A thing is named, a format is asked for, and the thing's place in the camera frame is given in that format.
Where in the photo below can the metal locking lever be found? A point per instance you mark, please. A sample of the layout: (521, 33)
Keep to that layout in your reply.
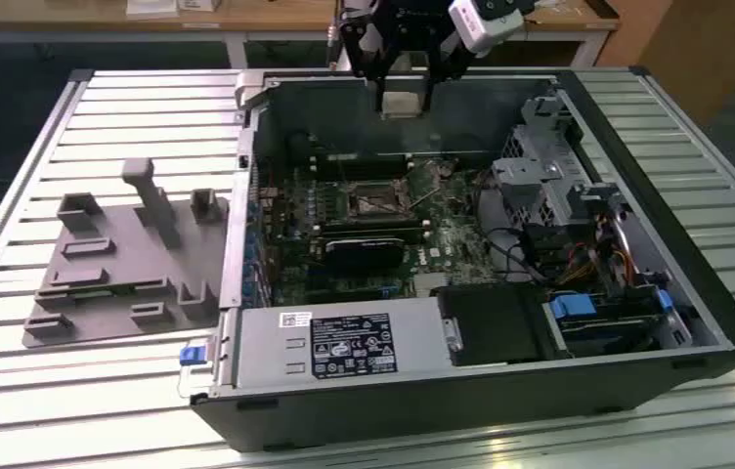
(425, 198)

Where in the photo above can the wooden cabinet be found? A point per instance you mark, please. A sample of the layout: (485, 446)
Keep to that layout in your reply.
(699, 49)

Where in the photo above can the grey parts rack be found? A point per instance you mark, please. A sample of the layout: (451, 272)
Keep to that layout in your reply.
(120, 273)

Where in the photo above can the small silver heat sink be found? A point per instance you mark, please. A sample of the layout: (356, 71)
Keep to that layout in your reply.
(431, 284)

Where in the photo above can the black graphics card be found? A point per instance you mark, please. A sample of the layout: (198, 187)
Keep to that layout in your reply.
(360, 254)

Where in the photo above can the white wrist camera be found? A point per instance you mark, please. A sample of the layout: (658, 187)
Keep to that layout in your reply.
(481, 24)

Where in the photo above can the green RAM stick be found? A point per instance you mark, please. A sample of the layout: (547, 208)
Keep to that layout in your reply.
(100, 292)

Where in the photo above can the wooden desk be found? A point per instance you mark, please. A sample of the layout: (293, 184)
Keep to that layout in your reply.
(80, 22)

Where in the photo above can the metal drive cage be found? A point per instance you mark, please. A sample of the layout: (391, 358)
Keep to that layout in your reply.
(536, 171)

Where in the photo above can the silver CPU plate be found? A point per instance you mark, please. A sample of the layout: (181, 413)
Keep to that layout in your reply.
(401, 105)

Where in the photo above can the white box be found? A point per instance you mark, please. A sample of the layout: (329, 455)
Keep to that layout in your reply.
(150, 10)

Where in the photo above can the hard disk in blue carrier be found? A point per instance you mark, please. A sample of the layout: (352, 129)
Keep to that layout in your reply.
(572, 305)

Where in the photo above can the CPU socket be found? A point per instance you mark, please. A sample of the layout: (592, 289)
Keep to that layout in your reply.
(377, 200)

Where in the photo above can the silver power supply unit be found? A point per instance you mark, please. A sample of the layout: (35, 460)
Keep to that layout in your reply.
(262, 352)

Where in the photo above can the green motherboard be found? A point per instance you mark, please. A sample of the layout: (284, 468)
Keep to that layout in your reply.
(452, 244)

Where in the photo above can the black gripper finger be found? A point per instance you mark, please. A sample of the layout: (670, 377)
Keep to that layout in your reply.
(452, 56)
(364, 49)

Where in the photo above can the blue case latch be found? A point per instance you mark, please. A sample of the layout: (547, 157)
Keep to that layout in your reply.
(190, 355)

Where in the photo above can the blue bay clip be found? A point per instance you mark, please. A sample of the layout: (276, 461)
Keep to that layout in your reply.
(664, 301)

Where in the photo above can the black PC case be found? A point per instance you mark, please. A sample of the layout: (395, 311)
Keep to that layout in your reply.
(407, 415)

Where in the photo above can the black drive box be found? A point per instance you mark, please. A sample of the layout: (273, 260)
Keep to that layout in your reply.
(491, 322)

